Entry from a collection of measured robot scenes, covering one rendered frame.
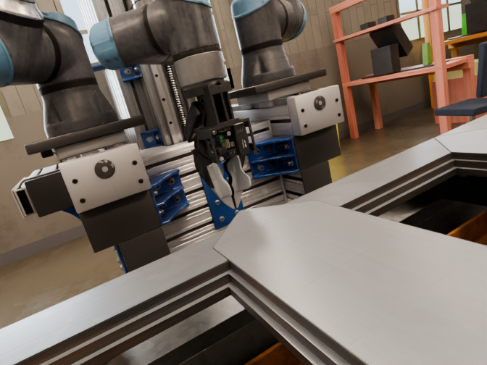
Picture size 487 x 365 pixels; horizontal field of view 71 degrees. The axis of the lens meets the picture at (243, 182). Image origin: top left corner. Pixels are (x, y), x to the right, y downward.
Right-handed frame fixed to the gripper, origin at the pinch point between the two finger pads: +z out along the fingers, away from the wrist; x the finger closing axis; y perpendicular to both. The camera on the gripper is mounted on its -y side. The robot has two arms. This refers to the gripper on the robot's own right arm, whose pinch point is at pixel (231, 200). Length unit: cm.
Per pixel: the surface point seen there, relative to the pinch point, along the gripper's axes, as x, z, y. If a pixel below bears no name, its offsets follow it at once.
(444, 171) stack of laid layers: 31.2, 3.3, 18.7
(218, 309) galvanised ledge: -8.3, 17.8, 0.9
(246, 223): -2.8, 0.8, 10.1
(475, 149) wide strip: 36.7, 0.9, 20.7
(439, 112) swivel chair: 268, 44, -138
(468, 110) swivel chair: 263, 42, -110
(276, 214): 1.8, 0.8, 11.6
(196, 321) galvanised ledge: -12.6, 17.8, 1.1
